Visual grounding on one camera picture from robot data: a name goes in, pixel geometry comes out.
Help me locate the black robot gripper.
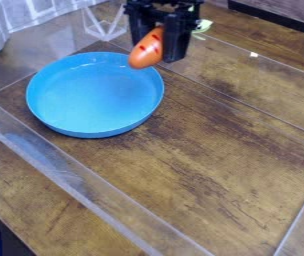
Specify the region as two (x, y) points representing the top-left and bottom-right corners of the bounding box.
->
(124, 0), (204, 63)

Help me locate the orange toy carrot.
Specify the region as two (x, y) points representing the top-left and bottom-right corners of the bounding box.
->
(126, 18), (213, 70)

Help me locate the blue round tray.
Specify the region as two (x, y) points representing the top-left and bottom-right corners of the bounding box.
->
(25, 52), (164, 138)

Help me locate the black bar at back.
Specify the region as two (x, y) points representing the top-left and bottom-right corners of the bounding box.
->
(228, 0), (304, 33)

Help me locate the clear acrylic barrier wall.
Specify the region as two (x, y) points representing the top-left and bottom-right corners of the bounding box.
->
(0, 3), (304, 256)

